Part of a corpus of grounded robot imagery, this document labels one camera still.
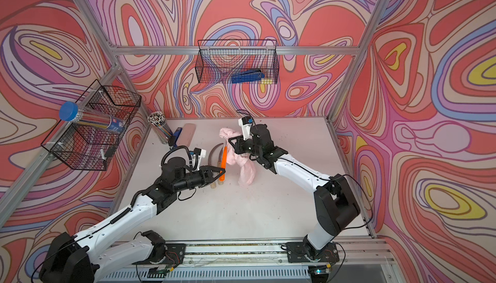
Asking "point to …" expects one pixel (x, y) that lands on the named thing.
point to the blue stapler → (176, 135)
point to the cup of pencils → (158, 121)
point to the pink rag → (244, 165)
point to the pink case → (186, 134)
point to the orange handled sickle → (224, 159)
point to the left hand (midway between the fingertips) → (226, 174)
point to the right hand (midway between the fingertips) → (231, 144)
